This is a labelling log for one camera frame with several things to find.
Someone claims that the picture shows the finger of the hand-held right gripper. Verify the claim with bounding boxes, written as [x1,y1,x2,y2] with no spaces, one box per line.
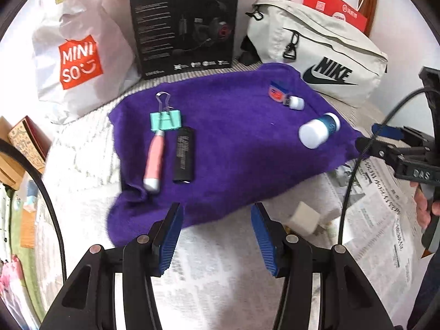
[355,137,397,160]
[371,123,407,140]

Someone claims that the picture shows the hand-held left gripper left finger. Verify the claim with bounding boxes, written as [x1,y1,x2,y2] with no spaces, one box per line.
[40,202,185,330]

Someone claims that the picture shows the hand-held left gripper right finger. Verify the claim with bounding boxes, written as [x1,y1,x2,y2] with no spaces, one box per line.
[250,202,405,330]

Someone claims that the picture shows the white and blue bottle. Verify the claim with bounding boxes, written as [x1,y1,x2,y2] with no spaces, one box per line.
[298,112,341,150]

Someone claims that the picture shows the pink tube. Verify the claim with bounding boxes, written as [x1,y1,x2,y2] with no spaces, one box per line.
[142,129,166,193]

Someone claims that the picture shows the small white cap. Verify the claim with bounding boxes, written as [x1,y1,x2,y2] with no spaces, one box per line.
[284,95,306,111]

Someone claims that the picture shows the black lighter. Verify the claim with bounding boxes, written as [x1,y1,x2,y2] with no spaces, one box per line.
[172,127,196,184]

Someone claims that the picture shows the green binder clip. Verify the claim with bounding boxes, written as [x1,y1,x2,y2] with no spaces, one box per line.
[149,92,182,132]

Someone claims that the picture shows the person's right forearm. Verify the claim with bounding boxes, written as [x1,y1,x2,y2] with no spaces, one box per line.
[406,247,440,330]

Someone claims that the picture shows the person's right hand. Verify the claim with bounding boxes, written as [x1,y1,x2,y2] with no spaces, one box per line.
[413,180,440,230]

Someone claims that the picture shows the white charger plug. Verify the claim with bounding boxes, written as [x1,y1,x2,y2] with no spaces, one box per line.
[288,201,322,236]

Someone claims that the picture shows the newspaper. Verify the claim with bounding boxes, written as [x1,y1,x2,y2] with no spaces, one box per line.
[120,160,425,330]

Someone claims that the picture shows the purple towel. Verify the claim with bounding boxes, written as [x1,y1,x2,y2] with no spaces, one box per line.
[105,62,365,248]

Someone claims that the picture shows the grey waist bag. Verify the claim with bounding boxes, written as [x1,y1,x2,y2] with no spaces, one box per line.
[241,0,389,106]

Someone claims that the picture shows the brown wooden headboard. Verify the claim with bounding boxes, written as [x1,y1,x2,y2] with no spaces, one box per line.
[357,0,381,38]

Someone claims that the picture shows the brown patterned box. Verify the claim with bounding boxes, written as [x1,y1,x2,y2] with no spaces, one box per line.
[7,119,53,166]

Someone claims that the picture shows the black headset box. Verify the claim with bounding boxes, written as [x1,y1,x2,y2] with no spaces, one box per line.
[127,0,240,81]

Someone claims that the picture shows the white plastic shopping bag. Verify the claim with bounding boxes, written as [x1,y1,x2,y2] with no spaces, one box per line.
[31,0,144,125]

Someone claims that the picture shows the black cable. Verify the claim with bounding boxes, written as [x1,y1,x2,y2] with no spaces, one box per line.
[0,139,67,284]
[337,87,440,244]

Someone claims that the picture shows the red paper bag white handles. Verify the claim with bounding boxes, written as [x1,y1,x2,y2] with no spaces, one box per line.
[302,0,370,32]

